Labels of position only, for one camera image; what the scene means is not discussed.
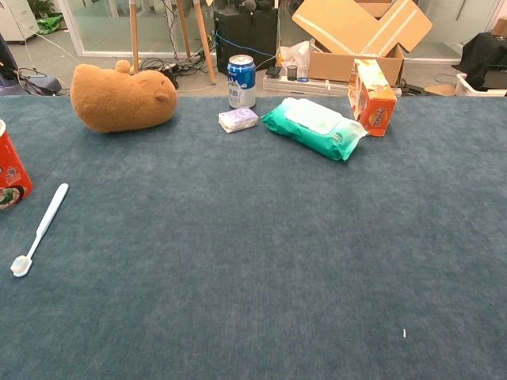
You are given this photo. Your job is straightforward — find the white plastic bag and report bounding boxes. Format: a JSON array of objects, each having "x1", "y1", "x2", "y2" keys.
[{"x1": 276, "y1": 39, "x2": 312, "y2": 78}]

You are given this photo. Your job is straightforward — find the flat brown cardboard piece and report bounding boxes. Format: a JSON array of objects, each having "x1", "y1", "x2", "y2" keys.
[{"x1": 425, "y1": 82, "x2": 456, "y2": 97}]

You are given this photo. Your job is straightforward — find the black cloth covered object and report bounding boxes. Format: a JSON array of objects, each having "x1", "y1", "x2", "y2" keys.
[{"x1": 461, "y1": 32, "x2": 507, "y2": 91}]

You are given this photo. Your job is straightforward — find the small purple tissue pack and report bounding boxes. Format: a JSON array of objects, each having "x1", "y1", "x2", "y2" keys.
[{"x1": 218, "y1": 106, "x2": 259, "y2": 135}]

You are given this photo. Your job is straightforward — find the green wet wipes pack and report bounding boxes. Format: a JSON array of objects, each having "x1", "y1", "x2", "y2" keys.
[{"x1": 260, "y1": 97, "x2": 369, "y2": 163}]

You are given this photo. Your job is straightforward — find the dark blue machine body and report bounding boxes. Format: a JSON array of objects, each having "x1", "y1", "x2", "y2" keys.
[{"x1": 0, "y1": 33, "x2": 63, "y2": 96}]

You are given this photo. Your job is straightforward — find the open brown cardboard box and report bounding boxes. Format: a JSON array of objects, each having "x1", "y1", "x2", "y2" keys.
[{"x1": 292, "y1": 0, "x2": 433, "y2": 86}]

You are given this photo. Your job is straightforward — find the blue table cloth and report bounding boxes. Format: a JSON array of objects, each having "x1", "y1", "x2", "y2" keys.
[{"x1": 0, "y1": 94, "x2": 507, "y2": 380}]

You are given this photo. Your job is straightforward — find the white plastic crate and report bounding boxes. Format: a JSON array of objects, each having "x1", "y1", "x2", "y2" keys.
[{"x1": 455, "y1": 73, "x2": 507, "y2": 97}]

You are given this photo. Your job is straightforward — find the orange cardboard snack box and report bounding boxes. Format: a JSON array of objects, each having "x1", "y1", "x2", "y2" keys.
[{"x1": 347, "y1": 58, "x2": 398, "y2": 138}]

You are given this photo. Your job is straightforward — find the black cable tangle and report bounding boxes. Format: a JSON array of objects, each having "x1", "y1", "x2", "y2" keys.
[{"x1": 138, "y1": 55, "x2": 217, "y2": 90}]

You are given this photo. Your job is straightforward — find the brown capybara plush toy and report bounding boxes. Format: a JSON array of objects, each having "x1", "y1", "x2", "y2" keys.
[{"x1": 70, "y1": 59, "x2": 178, "y2": 134}]

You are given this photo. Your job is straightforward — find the green bag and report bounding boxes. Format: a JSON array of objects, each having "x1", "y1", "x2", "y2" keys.
[{"x1": 36, "y1": 13, "x2": 64, "y2": 36}]

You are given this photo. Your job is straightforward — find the wooden easel legs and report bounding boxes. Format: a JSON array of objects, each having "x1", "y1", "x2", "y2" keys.
[{"x1": 128, "y1": 0, "x2": 217, "y2": 86}]

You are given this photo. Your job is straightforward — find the black metal bracket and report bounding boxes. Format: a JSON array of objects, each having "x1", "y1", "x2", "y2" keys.
[{"x1": 398, "y1": 78, "x2": 427, "y2": 96}]

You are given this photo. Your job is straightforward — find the light blue toothbrush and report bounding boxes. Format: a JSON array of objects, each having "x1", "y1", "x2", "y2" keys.
[{"x1": 10, "y1": 182, "x2": 70, "y2": 278}]

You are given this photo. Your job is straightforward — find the red paper noodle cup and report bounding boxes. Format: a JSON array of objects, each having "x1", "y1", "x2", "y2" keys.
[{"x1": 0, "y1": 119, "x2": 34, "y2": 211}]

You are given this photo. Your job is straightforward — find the white cabinet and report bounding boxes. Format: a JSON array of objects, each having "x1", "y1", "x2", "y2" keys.
[{"x1": 0, "y1": 0, "x2": 40, "y2": 43}]

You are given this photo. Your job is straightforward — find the blue and white drink can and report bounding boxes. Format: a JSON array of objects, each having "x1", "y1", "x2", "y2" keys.
[{"x1": 227, "y1": 55, "x2": 257, "y2": 109}]

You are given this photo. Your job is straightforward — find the black computer tower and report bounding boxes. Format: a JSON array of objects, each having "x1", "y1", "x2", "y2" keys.
[{"x1": 213, "y1": 7, "x2": 279, "y2": 74}]

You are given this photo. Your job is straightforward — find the green potted plant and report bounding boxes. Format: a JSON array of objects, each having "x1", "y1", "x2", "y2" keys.
[{"x1": 26, "y1": 0, "x2": 56, "y2": 19}]

